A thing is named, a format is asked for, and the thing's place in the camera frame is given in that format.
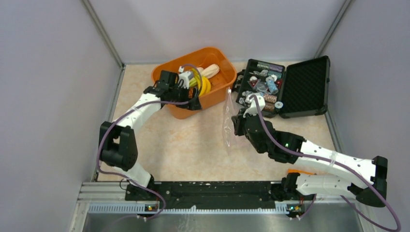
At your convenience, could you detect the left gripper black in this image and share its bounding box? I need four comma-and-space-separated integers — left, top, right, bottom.
169, 84, 202, 111

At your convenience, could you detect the clear zip top bag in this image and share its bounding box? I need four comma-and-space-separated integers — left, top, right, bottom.
222, 88, 238, 156

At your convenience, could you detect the yellow banana bunch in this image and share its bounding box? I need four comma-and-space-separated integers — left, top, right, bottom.
190, 68, 211, 96

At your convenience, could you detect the orange plastic basket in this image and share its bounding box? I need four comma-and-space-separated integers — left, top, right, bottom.
151, 47, 238, 120

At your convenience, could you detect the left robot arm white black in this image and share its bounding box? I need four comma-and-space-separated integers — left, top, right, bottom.
97, 70, 202, 200

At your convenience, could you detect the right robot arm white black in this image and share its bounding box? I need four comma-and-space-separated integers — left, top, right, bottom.
231, 113, 388, 208

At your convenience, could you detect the white radish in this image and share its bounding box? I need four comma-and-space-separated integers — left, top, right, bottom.
200, 64, 220, 79

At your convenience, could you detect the black poker chip case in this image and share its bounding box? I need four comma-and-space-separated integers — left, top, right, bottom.
234, 56, 331, 118

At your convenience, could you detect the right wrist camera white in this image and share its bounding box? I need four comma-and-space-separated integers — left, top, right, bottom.
243, 93, 265, 118

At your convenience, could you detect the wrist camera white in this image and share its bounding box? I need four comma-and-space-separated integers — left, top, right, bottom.
243, 93, 265, 118
177, 66, 194, 89

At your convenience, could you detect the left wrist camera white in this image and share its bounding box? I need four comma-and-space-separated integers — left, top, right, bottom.
177, 66, 194, 89

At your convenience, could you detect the orange handled tool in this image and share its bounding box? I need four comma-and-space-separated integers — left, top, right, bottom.
286, 169, 316, 175

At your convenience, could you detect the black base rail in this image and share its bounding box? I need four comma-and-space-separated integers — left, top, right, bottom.
125, 181, 282, 210

